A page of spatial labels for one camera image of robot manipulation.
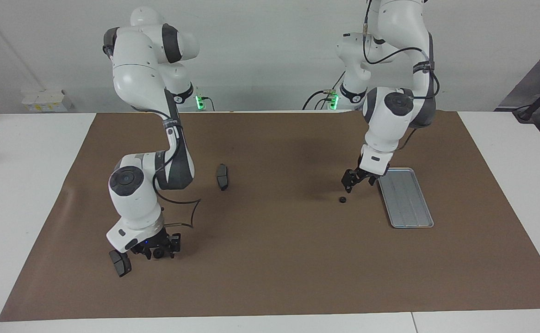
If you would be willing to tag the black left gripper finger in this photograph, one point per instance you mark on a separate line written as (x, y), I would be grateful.
(371, 179)
(348, 181)

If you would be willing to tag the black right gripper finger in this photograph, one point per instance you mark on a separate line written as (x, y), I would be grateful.
(173, 247)
(147, 254)

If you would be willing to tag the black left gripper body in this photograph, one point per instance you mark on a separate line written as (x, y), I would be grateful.
(364, 176)

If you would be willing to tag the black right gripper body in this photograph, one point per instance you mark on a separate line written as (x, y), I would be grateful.
(156, 241)

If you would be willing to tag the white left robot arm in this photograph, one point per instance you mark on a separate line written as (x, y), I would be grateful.
(390, 129)

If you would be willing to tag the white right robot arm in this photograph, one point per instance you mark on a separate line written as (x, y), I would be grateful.
(135, 203)

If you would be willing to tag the silver metal tray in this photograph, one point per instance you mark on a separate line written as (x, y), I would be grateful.
(406, 201)

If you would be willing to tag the dark grey brake pad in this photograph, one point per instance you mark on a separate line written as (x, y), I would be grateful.
(222, 177)
(121, 264)

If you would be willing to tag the brown table mat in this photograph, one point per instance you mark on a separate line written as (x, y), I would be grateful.
(270, 254)

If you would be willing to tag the black stand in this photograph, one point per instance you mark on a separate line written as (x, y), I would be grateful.
(536, 104)

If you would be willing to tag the white wall socket box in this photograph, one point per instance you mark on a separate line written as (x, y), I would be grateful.
(43, 101)

